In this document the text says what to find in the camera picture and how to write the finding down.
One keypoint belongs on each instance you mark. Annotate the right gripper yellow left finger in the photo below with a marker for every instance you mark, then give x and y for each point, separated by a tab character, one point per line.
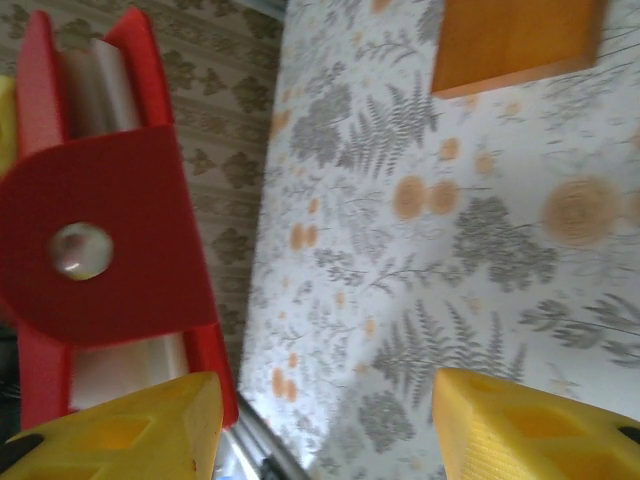
125	435

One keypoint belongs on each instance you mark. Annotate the floral patterned tablecloth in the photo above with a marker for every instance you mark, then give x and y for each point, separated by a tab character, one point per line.
400	250

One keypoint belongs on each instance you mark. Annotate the red card holder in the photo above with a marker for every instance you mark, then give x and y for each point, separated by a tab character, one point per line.
115	200

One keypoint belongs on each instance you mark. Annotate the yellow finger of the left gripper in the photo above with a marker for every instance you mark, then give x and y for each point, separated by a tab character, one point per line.
6	120

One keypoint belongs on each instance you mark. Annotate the aluminium table side rail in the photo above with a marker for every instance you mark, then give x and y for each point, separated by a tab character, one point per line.
265	442

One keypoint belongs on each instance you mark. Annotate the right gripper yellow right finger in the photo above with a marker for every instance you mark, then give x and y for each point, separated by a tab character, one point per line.
525	435

